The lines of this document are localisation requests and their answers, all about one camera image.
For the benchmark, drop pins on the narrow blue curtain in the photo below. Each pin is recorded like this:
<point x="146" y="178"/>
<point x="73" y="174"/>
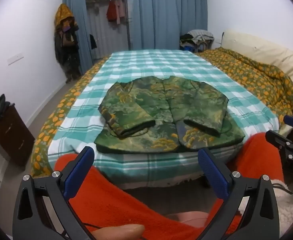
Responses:
<point x="76" y="17"/>

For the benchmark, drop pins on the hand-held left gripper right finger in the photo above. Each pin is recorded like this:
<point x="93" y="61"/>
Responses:
<point x="215" y="172"/>

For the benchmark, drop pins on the dark hanging coats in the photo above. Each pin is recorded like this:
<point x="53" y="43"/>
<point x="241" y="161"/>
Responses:
<point x="70" y="60"/>

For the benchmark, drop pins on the white fleece cloth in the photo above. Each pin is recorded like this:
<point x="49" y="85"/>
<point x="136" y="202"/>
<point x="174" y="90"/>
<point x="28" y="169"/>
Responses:
<point x="289" y="205"/>

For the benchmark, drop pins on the person's left hand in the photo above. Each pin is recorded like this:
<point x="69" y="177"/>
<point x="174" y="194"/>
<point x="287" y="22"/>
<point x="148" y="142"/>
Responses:
<point x="119" y="231"/>

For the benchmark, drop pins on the wide blue curtain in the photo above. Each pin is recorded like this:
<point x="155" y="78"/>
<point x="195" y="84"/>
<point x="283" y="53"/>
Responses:
<point x="166" y="12"/>

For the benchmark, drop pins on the cream pillow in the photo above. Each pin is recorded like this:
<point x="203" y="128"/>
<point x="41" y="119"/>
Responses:
<point x="261" y="47"/>

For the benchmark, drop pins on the orange fleece trousers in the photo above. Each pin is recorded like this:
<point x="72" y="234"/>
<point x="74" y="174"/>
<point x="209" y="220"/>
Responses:
<point x="111" y="200"/>

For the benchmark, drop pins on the orange floral duvet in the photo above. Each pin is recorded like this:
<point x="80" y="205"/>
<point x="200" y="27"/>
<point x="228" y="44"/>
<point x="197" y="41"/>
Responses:
<point x="256" y="75"/>

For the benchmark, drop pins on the pile of clothes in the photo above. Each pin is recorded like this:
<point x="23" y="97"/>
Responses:
<point x="197" y="38"/>

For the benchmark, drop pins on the green camouflage jacket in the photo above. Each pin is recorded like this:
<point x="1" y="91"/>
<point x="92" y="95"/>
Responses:
<point x="171" y="110"/>

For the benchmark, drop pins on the red hanging garment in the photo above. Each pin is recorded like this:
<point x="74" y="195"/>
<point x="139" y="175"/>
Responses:
<point x="111" y="12"/>

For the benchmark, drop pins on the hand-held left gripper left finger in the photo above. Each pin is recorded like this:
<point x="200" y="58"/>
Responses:
<point x="77" y="172"/>

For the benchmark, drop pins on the orange floral hanging cloth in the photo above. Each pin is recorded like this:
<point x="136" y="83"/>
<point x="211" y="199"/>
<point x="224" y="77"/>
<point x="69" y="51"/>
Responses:
<point x="62" y="13"/>

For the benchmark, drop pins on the brown handbag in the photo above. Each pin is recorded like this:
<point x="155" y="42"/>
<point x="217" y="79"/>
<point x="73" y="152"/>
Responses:
<point x="68" y="40"/>

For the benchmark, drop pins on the teal checked blanket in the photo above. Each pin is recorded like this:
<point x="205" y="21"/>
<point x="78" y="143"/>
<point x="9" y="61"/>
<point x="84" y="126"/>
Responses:
<point x="161" y="62"/>

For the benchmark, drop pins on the orange floral bedsheet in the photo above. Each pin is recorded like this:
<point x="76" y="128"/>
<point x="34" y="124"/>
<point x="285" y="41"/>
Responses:
<point x="61" y="110"/>

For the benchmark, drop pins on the dark wooden dresser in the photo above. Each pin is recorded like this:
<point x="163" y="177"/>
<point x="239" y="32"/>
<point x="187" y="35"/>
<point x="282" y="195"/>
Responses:
<point x="11" y="135"/>

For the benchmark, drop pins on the white wall plate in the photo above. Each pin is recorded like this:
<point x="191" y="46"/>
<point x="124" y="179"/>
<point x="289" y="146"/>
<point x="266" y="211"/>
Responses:
<point x="15" y="58"/>

